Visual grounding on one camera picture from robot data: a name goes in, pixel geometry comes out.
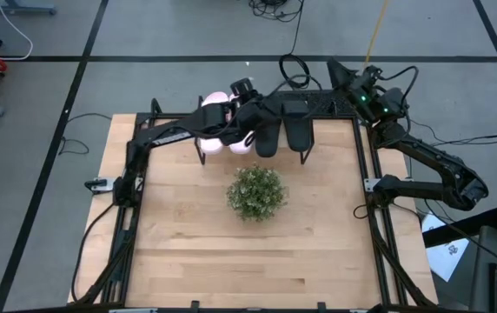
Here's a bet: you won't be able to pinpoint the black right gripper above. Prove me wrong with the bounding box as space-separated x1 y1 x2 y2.
327 57 385 106

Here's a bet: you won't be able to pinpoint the pink rubber slide sandal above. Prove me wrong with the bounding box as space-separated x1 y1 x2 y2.
228 92 257 157
197 90 231 157

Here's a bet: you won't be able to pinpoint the wooden shelf with black legs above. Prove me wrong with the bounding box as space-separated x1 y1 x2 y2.
193 95 319 167

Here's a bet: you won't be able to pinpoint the green plant in black pot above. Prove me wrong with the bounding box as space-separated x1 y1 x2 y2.
226 163 289 223

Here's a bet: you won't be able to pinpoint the black desk edge beam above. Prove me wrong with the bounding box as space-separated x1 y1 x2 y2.
421 206 497 250

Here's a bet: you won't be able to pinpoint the white paper sheet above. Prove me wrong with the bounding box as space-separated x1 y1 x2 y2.
421 212 472 284

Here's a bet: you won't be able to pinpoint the grey furniture foot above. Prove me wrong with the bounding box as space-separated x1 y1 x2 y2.
0 0 57 16

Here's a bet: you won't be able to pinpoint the black metal table frame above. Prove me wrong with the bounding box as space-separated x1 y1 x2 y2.
68 97 439 313

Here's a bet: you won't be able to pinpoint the coiled black floor cable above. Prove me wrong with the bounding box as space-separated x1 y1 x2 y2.
277 0 312 91

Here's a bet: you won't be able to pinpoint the long yellow cable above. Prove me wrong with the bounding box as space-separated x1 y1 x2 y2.
362 0 390 71

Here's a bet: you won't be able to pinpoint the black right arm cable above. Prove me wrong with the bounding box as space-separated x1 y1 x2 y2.
377 64 421 115

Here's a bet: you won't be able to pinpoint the tangled black floor cables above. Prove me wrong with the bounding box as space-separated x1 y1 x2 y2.
247 0 307 24

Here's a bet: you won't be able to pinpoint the white metal frame bracket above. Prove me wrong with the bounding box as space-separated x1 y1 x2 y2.
83 176 117 195
362 176 381 194

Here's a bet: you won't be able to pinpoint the thin black floor cable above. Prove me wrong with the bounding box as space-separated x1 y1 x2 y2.
56 111 115 157

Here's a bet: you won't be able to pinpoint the white floor cable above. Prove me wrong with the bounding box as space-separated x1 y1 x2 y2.
0 0 35 62

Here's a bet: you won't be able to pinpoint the thick black base cable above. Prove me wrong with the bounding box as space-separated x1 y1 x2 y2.
70 201 120 303

